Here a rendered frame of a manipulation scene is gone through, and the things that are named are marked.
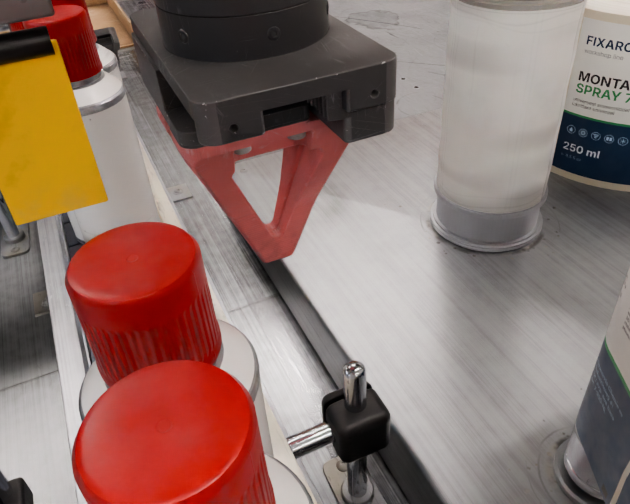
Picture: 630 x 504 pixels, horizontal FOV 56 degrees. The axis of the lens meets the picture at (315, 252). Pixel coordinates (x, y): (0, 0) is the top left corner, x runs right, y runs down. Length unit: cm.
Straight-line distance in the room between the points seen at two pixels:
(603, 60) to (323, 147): 35
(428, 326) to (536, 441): 10
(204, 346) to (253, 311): 34
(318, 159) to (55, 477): 29
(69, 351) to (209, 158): 15
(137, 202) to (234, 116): 23
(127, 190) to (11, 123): 19
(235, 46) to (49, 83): 6
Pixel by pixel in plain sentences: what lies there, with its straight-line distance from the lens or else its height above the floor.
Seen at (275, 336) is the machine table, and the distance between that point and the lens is 48.
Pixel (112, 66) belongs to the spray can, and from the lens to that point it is 42.
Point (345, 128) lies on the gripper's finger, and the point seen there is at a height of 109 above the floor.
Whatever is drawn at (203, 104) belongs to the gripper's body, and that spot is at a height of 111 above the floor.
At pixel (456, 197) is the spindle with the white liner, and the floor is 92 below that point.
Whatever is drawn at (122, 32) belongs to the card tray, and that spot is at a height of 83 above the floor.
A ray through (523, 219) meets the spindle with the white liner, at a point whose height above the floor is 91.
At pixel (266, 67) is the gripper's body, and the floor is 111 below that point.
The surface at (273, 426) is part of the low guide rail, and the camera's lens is 32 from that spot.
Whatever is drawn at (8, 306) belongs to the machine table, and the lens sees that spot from 59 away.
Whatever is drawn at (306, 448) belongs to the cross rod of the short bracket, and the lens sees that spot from 32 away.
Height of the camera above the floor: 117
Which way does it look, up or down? 38 degrees down
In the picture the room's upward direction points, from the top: 4 degrees counter-clockwise
